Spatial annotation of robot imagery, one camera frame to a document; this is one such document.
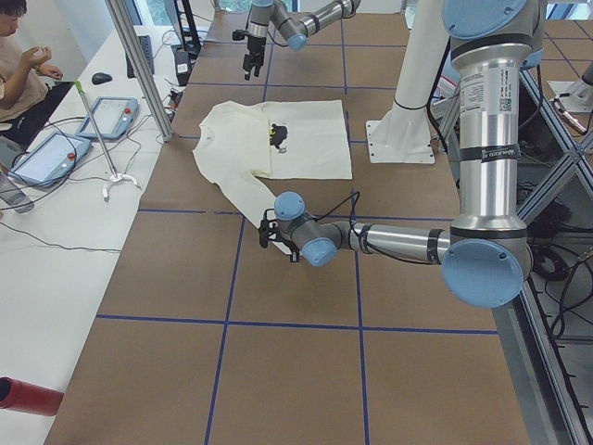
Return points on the red bottle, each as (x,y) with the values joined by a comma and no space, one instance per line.
(24,397)

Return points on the black power adapter box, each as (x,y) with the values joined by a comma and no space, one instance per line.
(183,66)

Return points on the cream long-sleeve cat shirt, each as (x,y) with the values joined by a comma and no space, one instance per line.
(240,145)

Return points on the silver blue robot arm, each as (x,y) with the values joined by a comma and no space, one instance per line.
(483,256)
(295,32)

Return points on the near blue teach pendant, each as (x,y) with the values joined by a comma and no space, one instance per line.
(51,161)

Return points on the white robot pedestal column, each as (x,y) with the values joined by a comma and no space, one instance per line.
(403,134)

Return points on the blue teach pendant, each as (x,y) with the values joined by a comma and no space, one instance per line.
(114,115)
(51,161)

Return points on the aluminium frame post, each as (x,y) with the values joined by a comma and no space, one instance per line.
(129,40)

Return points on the metal stick with hook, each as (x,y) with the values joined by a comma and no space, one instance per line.
(115,177)

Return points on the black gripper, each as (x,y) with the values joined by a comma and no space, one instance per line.
(283,238)
(253,48)

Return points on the person in beige shirt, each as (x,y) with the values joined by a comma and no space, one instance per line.
(31,88)

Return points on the black computer mouse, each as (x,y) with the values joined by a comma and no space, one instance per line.
(100,78)

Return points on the far blue teach pendant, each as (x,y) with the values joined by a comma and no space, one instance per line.
(114,115)

